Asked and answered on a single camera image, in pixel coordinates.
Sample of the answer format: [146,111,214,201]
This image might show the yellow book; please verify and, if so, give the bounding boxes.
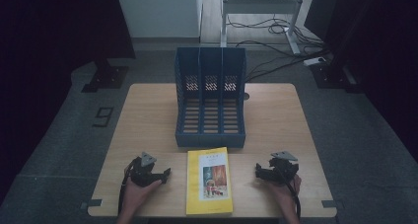
[185,146,235,217]

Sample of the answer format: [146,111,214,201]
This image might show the person's left hand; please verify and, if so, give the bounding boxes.
[119,178,164,216]

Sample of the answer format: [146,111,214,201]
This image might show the black floor cables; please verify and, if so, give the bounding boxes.
[226,15,331,84]

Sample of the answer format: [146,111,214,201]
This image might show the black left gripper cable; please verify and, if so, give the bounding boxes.
[117,159,137,216]

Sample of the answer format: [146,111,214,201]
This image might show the dark curtain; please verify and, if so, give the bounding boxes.
[0,0,136,198]
[304,0,418,163]

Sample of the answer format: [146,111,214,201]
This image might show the white wall panel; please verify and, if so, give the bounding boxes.
[114,0,203,44]

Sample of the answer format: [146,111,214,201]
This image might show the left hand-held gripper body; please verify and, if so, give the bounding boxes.
[126,151,158,188]

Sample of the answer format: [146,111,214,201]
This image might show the white metal desk frame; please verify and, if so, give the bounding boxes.
[220,0,308,56]

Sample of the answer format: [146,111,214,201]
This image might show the person's right hand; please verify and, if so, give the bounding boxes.
[271,174,303,216]

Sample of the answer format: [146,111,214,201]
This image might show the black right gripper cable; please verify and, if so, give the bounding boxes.
[275,166,303,220]

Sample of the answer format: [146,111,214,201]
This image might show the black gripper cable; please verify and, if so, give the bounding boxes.
[117,159,137,216]
[275,166,303,220]

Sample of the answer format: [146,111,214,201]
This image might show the blue plastic file rack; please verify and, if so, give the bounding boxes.
[174,45,247,149]

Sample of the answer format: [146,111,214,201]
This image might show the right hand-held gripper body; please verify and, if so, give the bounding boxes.
[267,150,300,187]

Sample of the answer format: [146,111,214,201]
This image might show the black stand base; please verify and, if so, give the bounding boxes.
[310,60,365,94]
[81,57,130,94]

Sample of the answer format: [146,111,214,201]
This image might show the white power strip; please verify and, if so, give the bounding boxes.
[303,56,327,68]

